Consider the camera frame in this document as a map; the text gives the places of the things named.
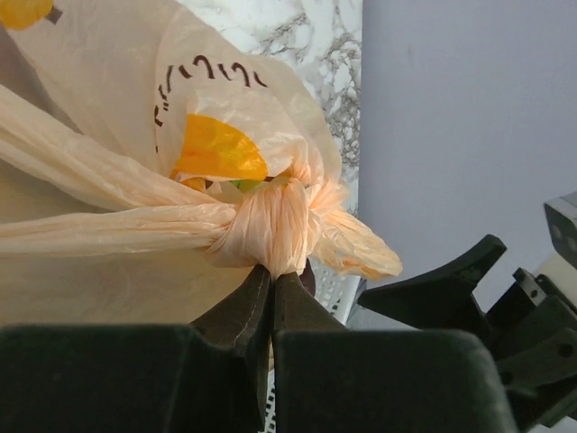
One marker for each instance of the orange plastic bag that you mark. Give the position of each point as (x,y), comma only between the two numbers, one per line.
(153,164)

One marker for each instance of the clear plastic basket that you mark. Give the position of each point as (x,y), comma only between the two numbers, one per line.
(336,293)

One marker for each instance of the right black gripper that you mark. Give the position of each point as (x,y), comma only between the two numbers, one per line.
(533,326)

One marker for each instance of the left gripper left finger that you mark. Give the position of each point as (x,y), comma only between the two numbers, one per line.
(206,376)

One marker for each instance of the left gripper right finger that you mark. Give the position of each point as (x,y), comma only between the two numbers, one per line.
(329,378)

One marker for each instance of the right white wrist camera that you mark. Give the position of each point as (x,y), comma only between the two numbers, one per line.
(560,266)

